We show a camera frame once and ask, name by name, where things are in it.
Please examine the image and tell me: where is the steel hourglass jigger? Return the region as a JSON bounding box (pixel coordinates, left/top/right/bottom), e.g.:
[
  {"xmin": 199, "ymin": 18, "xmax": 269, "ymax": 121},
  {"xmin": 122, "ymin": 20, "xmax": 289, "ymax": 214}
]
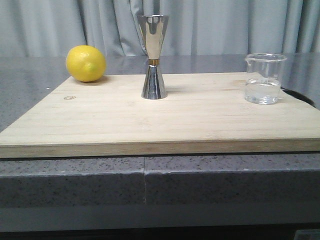
[{"xmin": 137, "ymin": 15, "xmax": 169, "ymax": 100}]

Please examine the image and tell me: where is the clear glass beaker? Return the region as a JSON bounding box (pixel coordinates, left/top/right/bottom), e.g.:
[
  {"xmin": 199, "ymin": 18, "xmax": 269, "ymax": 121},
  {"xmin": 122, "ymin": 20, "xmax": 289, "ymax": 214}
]
[{"xmin": 244, "ymin": 53, "xmax": 287, "ymax": 105}]

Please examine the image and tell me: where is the wooden cutting board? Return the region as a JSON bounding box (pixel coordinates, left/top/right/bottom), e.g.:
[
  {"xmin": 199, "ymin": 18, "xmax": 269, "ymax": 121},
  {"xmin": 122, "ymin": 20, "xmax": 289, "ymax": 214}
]
[{"xmin": 0, "ymin": 72, "xmax": 320, "ymax": 158}]

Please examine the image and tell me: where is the yellow lemon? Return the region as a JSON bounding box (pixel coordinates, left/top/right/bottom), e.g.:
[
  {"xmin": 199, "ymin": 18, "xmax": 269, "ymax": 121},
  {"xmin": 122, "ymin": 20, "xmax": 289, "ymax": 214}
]
[{"xmin": 65, "ymin": 45, "xmax": 107, "ymax": 82}]

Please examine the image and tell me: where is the grey curtain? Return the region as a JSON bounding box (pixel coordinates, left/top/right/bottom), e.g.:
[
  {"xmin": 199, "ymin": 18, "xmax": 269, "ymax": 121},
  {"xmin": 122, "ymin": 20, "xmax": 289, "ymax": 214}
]
[{"xmin": 0, "ymin": 0, "xmax": 320, "ymax": 57}]

